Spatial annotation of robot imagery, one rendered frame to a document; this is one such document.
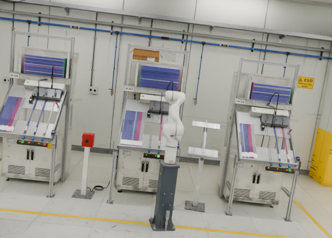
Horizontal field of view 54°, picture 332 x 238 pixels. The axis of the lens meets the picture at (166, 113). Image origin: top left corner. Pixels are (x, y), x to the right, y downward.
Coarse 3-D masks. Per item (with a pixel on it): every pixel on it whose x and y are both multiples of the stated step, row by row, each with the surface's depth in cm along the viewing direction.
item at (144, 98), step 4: (140, 96) 416; (144, 96) 417; (148, 96) 417; (152, 96) 418; (156, 96) 419; (160, 96) 419; (140, 100) 417; (144, 100) 416; (148, 100) 416; (152, 100) 415; (156, 100) 415; (160, 100) 415; (164, 100) 416
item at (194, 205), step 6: (198, 168) 400; (198, 174) 401; (198, 180) 402; (198, 186) 403; (198, 192) 404; (198, 198) 405; (186, 204) 410; (192, 204) 412; (198, 204) 414; (204, 204) 417; (198, 210) 398; (204, 210) 400
